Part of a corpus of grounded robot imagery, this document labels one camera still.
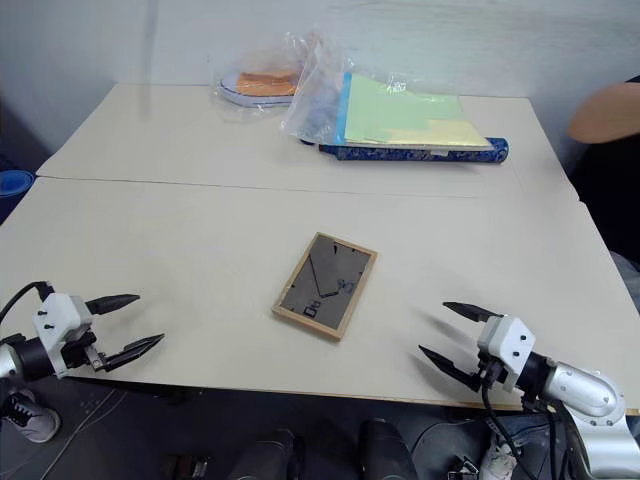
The green yellow paper stack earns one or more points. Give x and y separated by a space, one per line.
415 115

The blue patterned rolled tube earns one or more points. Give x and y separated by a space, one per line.
425 152

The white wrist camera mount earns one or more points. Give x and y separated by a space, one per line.
509 345
59 320

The dark rounded robot leg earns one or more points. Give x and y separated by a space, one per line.
385 450

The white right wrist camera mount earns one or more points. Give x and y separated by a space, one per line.
509 345

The wooden picture frame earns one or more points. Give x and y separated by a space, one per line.
325 285

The white bowl with orange item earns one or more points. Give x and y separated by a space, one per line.
260 85

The grey white sneaker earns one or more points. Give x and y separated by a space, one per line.
27 417

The blue round stool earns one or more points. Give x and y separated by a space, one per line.
14 182

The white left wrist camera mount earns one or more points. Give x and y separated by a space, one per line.
59 320

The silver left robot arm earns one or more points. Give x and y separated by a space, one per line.
20 359

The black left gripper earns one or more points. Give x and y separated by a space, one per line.
84 351

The clear plastic bag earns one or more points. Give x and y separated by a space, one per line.
320 95

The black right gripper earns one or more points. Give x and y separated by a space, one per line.
487 372

